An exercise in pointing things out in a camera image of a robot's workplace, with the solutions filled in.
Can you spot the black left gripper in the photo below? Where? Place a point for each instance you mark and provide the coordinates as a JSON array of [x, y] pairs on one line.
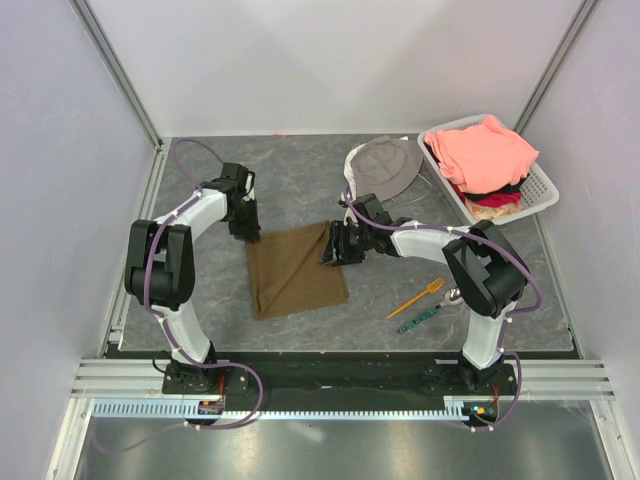
[[250, 231]]

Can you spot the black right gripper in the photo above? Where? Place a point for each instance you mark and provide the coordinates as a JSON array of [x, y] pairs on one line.
[[338, 231]]

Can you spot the brown cloth napkin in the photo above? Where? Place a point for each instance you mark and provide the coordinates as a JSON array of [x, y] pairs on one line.
[[286, 276]]

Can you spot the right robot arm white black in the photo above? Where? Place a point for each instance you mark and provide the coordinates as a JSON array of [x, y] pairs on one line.
[[489, 275]]

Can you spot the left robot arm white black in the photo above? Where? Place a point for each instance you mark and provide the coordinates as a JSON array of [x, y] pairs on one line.
[[160, 271]]

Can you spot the grey bucket hat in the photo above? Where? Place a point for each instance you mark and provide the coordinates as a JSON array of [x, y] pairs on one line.
[[385, 167]]

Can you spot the orange plastic fork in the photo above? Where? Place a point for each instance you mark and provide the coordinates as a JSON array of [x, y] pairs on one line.
[[431, 288]]

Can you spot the salmon pink folded garment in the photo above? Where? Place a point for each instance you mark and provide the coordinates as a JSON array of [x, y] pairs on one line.
[[482, 158]]

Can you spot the red and dark clothes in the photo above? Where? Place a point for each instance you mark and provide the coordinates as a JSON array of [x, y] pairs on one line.
[[494, 205]]

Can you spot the white plastic laundry basket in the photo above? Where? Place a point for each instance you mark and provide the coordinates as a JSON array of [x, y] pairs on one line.
[[537, 191]]

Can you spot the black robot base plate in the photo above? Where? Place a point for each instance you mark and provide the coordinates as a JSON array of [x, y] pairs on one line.
[[430, 374]]

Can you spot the spoon with green handle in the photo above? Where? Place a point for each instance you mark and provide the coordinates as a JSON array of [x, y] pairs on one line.
[[452, 297]]

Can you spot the grey slotted cable duct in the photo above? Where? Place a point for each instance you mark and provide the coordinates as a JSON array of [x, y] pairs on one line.
[[453, 410]]

